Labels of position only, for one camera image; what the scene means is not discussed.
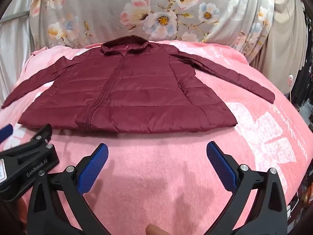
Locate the white satin cloth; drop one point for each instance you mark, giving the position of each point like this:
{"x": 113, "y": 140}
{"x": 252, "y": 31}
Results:
{"x": 14, "y": 41}

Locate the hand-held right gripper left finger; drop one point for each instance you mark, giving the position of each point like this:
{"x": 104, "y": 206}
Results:
{"x": 94, "y": 166}

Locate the maroon puffer jacket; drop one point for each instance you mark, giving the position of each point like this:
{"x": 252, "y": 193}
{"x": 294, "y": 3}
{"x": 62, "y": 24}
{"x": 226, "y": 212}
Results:
{"x": 134, "y": 90}

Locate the beige curtain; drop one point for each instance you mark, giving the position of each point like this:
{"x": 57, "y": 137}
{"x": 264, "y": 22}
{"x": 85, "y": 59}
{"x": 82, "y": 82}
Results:
{"x": 286, "y": 41}

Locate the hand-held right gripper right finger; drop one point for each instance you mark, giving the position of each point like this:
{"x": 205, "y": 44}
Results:
{"x": 220, "y": 166}

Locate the grey floral quilt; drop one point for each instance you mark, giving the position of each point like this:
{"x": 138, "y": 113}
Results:
{"x": 110, "y": 9}

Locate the person's right hand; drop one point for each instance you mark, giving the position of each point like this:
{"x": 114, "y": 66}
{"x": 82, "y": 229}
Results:
{"x": 155, "y": 230}

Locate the pink blanket with white bows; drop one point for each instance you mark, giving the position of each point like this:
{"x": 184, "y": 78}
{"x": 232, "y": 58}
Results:
{"x": 159, "y": 176}

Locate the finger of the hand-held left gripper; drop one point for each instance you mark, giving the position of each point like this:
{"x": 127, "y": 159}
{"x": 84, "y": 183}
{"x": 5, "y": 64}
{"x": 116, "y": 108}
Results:
{"x": 41, "y": 134}
{"x": 5, "y": 132}

